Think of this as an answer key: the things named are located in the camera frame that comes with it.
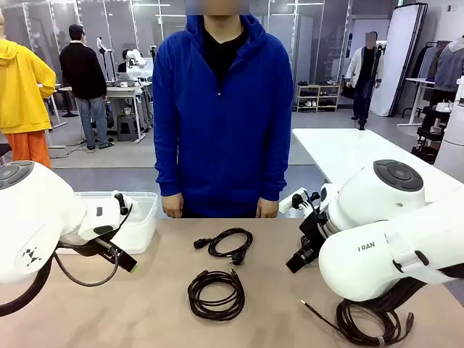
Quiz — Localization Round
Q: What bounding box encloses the black power cable with plug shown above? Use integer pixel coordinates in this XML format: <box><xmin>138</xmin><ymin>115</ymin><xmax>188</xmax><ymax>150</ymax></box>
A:
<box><xmin>193</xmin><ymin>227</ymin><xmax>254</xmax><ymax>265</ymax></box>

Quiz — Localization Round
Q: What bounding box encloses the person in yellow hoodie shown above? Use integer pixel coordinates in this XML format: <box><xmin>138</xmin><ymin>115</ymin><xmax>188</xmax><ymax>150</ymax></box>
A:
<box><xmin>0</xmin><ymin>9</ymin><xmax>57</xmax><ymax>170</ymax></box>

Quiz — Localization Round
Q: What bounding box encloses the right forearm blue sleeve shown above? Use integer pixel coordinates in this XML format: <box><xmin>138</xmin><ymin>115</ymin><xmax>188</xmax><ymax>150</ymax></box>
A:
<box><xmin>154</xmin><ymin>144</ymin><xmax>185</xmax><ymax>199</ymax></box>

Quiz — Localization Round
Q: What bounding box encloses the white folding partition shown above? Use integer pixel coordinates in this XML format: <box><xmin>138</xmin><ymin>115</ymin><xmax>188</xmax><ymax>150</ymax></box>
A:
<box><xmin>368</xmin><ymin>2</ymin><xmax>428</xmax><ymax>117</ymax></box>

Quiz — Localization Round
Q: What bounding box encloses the black USB cable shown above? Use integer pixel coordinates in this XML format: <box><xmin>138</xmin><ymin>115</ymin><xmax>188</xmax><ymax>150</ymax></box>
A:
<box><xmin>187</xmin><ymin>268</ymin><xmax>247</xmax><ymax>322</ymax></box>

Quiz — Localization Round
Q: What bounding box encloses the clear plastic storage bin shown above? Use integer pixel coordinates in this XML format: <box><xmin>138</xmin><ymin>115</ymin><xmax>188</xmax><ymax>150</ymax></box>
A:
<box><xmin>57</xmin><ymin>191</ymin><xmax>160</xmax><ymax>255</ymax></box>

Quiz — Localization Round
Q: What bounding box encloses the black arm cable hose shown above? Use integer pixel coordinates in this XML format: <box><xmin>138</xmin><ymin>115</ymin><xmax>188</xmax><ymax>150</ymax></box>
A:
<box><xmin>0</xmin><ymin>244</ymin><xmax>123</xmax><ymax>318</ymax></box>
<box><xmin>340</xmin><ymin>278</ymin><xmax>428</xmax><ymax>315</ymax></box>

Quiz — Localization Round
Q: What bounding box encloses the person in blue hoodie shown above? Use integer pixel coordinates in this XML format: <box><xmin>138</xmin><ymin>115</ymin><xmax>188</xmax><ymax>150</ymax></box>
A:
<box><xmin>152</xmin><ymin>13</ymin><xmax>294</xmax><ymax>219</ymax></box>

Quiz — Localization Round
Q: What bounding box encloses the long black cable grey tape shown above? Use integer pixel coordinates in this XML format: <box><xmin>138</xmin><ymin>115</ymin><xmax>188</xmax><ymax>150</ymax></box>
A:
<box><xmin>299</xmin><ymin>299</ymin><xmax>416</xmax><ymax>346</ymax></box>

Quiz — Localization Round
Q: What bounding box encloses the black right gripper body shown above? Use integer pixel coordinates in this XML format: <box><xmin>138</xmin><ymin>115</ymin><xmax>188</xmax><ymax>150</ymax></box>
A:
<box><xmin>299</xmin><ymin>212</ymin><xmax>329</xmax><ymax>260</ymax></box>

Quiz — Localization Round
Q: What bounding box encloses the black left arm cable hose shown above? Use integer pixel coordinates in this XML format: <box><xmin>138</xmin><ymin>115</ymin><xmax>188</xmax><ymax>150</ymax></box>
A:
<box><xmin>0</xmin><ymin>244</ymin><xmax>123</xmax><ymax>318</ymax></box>

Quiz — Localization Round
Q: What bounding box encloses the black clothes rack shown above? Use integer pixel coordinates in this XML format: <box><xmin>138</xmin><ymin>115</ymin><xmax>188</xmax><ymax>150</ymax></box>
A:
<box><xmin>411</xmin><ymin>40</ymin><xmax>454</xmax><ymax>79</ymax></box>

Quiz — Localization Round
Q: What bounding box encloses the person in white cardigan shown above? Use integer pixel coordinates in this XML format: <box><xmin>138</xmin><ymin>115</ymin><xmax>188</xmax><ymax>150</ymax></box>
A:
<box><xmin>344</xmin><ymin>31</ymin><xmax>384</xmax><ymax>123</ymax></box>

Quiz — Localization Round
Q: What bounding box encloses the wooden shoe rack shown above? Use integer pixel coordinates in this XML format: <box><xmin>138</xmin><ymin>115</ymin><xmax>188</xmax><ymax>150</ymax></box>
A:
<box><xmin>296</xmin><ymin>83</ymin><xmax>341</xmax><ymax>113</ymax></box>

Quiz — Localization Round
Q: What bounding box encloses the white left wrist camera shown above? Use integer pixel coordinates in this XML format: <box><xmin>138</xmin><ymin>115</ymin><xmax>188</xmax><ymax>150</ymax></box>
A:
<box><xmin>114</xmin><ymin>193</ymin><xmax>131</xmax><ymax>216</ymax></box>

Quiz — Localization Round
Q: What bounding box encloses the grey plastic step stool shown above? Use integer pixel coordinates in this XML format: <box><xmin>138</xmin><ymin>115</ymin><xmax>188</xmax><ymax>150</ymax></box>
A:
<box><xmin>116</xmin><ymin>115</ymin><xmax>141</xmax><ymax>142</ymax></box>

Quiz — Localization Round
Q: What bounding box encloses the large white table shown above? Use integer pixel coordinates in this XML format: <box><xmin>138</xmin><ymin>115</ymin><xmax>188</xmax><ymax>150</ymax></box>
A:
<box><xmin>291</xmin><ymin>128</ymin><xmax>464</xmax><ymax>204</ymax></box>

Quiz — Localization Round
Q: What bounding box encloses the seated person in dark top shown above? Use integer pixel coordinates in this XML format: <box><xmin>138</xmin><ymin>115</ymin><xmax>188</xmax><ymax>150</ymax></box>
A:
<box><xmin>116</xmin><ymin>49</ymin><xmax>136</xmax><ymax>73</ymax></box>

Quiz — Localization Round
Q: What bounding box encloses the person in grey jacket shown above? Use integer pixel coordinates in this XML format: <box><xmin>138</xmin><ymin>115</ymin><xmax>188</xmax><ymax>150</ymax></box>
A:
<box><xmin>427</xmin><ymin>35</ymin><xmax>464</xmax><ymax>106</ymax></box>

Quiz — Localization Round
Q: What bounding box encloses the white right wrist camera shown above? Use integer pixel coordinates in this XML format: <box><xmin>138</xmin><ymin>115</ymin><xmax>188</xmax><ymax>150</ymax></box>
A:
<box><xmin>278</xmin><ymin>186</ymin><xmax>322</xmax><ymax>214</ymax></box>

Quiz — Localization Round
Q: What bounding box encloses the black utility cart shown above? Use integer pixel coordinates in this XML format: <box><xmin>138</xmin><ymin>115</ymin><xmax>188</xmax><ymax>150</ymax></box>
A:
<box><xmin>411</xmin><ymin>104</ymin><xmax>452</xmax><ymax>165</ymax></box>

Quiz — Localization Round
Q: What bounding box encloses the person in black sweater, cap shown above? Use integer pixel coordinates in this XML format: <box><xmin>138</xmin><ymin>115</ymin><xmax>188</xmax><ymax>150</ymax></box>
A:
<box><xmin>59</xmin><ymin>24</ymin><xmax>115</xmax><ymax>150</ymax></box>

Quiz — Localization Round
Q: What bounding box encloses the white cylindrical machine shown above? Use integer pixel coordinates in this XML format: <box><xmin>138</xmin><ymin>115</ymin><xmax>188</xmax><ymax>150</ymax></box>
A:
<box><xmin>433</xmin><ymin>96</ymin><xmax>464</xmax><ymax>174</ymax></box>

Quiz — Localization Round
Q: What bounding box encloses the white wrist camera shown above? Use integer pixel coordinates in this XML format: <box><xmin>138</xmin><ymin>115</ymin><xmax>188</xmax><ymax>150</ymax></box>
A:
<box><xmin>278</xmin><ymin>186</ymin><xmax>322</xmax><ymax>214</ymax></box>
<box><xmin>114</xmin><ymin>193</ymin><xmax>131</xmax><ymax>216</ymax></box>

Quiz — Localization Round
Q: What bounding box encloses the left forearm blue sleeve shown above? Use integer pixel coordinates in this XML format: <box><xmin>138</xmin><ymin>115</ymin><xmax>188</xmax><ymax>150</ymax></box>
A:
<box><xmin>257</xmin><ymin>144</ymin><xmax>291</xmax><ymax>202</ymax></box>

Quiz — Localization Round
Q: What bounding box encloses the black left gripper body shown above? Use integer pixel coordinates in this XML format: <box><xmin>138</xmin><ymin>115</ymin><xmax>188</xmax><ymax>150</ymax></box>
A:
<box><xmin>59</xmin><ymin>234</ymin><xmax>123</xmax><ymax>262</ymax></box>

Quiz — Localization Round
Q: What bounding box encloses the person's left hand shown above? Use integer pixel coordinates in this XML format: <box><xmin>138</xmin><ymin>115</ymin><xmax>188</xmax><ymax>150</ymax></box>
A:
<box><xmin>256</xmin><ymin>198</ymin><xmax>279</xmax><ymax>219</ymax></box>

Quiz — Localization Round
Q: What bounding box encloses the person's right hand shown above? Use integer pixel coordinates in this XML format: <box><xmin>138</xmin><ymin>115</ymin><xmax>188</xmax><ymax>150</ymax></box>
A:
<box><xmin>162</xmin><ymin>195</ymin><xmax>185</xmax><ymax>219</ymax></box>

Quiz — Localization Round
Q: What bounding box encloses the grey background workbench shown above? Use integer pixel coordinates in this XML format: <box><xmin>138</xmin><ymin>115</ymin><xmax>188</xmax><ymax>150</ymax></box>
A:
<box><xmin>106</xmin><ymin>85</ymin><xmax>153</xmax><ymax>143</ymax></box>

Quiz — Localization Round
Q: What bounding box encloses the white standing desk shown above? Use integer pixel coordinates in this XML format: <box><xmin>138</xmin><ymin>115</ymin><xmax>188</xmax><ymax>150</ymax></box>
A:
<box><xmin>397</xmin><ymin>77</ymin><xmax>442</xmax><ymax>127</ymax></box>

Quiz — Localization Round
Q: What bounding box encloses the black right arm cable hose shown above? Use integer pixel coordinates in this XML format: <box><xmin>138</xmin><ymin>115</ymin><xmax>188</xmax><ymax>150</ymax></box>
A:
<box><xmin>340</xmin><ymin>278</ymin><xmax>428</xmax><ymax>315</ymax></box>

